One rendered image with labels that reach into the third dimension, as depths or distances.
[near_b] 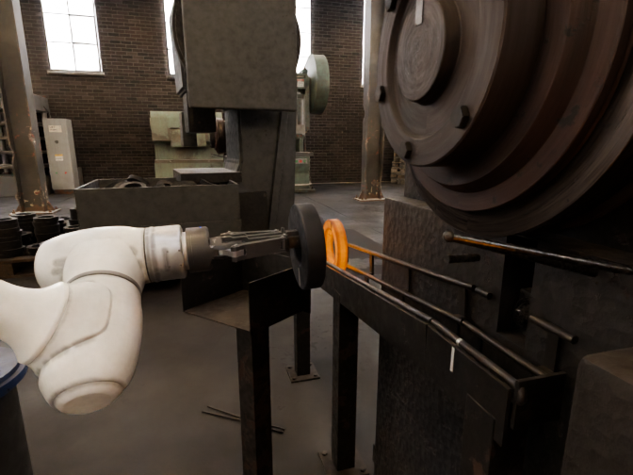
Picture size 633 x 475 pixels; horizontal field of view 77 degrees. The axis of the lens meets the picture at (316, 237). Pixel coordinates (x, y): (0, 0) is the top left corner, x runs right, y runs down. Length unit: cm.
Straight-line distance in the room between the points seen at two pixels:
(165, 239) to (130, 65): 1011
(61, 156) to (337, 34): 707
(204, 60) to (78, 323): 266
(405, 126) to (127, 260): 45
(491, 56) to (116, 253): 54
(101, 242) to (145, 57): 1011
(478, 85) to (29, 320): 55
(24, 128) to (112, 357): 692
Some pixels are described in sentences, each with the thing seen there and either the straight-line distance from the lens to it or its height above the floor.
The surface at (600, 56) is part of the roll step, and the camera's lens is 45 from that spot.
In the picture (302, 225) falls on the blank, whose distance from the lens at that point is 65.
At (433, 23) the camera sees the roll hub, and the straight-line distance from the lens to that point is 53.
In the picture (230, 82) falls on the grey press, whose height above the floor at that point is 144.
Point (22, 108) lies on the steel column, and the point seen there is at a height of 153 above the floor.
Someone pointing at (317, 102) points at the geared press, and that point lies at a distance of 879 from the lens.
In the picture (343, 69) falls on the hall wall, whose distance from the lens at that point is 1128.
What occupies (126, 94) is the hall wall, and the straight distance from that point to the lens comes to 1065.
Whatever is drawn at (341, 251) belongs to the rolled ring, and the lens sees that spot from 121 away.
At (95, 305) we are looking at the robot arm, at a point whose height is 81.
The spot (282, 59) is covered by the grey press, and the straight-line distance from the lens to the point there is 323.
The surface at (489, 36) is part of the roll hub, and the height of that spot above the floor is 110.
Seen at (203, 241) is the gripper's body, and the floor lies 85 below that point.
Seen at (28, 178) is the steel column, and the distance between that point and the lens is 743.
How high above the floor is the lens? 100
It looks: 13 degrees down
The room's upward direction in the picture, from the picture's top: straight up
